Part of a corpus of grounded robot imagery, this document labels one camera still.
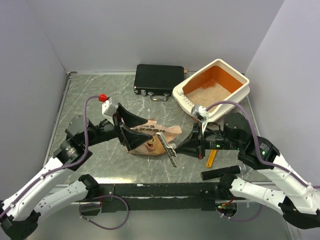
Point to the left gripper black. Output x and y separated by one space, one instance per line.
131 139

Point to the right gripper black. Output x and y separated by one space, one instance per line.
190 145

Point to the yellow plastic litter scoop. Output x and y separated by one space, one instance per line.
211 158

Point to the pink cat litter bag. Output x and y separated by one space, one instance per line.
154 147

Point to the beige bag sealing clip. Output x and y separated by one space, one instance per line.
169 148

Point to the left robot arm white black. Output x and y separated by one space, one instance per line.
21 213

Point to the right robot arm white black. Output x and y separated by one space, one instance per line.
296 200

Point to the clean litter granules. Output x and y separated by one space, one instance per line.
208 94

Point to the cream orange litter box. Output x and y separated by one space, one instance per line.
217 81

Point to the black carrying case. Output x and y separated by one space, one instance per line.
157 81

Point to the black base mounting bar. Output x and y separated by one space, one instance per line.
162 196

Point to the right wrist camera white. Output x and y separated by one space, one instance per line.
200 113

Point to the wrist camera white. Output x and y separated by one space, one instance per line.
109 107
200 113

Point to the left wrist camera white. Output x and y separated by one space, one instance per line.
109 107

